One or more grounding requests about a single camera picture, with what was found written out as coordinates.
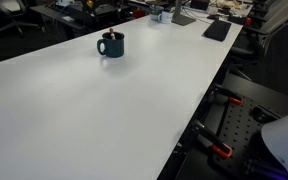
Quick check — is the dark green enamel mug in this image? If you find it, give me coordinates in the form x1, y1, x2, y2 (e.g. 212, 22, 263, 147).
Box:
97, 32, 125, 58

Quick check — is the red and white marker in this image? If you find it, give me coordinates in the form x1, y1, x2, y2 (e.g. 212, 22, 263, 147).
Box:
109, 28, 116, 40

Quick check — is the white coffee mug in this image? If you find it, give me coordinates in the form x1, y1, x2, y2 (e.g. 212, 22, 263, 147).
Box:
158, 11, 173, 24

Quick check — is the grey bowl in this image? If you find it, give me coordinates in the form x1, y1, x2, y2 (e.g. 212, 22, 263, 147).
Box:
149, 5, 163, 21

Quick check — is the grey monitor stand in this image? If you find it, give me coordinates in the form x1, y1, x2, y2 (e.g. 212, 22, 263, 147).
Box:
172, 0, 195, 26

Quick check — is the upper black orange clamp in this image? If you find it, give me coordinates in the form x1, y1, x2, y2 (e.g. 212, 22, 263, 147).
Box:
213, 84, 244, 105

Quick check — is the black orange clamp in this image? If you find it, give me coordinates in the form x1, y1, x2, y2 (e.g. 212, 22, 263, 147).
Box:
213, 84, 244, 105
193, 121, 233, 159

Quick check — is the lower black orange clamp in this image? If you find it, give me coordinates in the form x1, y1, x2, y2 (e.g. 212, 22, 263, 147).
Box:
193, 121, 233, 159

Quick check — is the black keyboard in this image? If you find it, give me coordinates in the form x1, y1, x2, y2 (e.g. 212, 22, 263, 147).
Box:
203, 20, 231, 41

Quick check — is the yellow red toy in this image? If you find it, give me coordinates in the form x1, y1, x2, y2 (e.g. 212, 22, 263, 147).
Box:
86, 0, 94, 8

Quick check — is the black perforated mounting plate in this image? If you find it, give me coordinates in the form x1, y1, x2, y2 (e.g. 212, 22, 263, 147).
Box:
211, 96, 285, 180

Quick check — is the black office chair right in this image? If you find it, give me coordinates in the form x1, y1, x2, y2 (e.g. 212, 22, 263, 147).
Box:
229, 0, 288, 68

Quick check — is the black office chair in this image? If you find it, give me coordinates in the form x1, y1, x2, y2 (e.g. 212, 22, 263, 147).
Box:
229, 0, 288, 68
0, 0, 39, 36

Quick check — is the black office chair left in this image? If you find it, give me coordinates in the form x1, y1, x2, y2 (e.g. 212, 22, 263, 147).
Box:
0, 0, 39, 36

